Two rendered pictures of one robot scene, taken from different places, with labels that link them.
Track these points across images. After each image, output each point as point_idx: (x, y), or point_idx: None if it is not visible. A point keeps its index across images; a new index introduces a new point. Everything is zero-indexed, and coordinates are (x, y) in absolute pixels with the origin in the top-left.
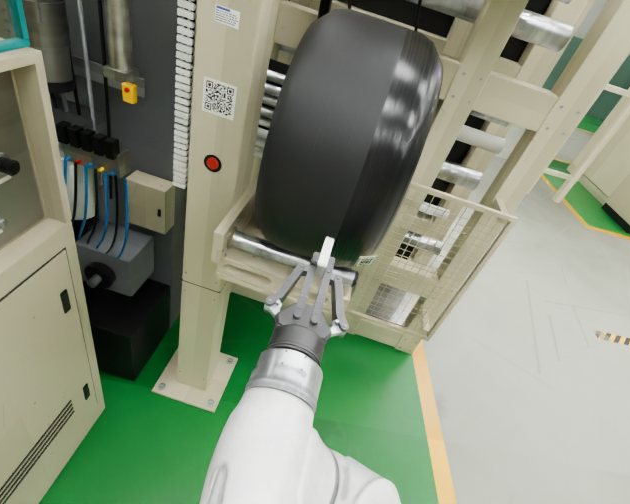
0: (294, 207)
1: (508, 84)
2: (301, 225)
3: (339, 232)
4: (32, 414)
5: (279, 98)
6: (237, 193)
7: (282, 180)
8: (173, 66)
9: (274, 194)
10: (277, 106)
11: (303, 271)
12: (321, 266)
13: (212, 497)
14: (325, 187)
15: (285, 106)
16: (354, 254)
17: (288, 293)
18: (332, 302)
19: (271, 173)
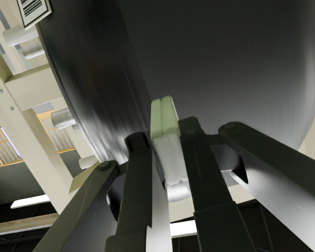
0: (243, 50)
1: (60, 95)
2: (208, 14)
3: (134, 59)
4: None
5: (309, 129)
6: None
7: (285, 82)
8: None
9: (290, 44)
10: (311, 125)
11: (229, 167)
12: (179, 177)
13: None
14: (211, 120)
15: (303, 139)
16: (66, 13)
17: (283, 187)
18: (90, 227)
19: (306, 73)
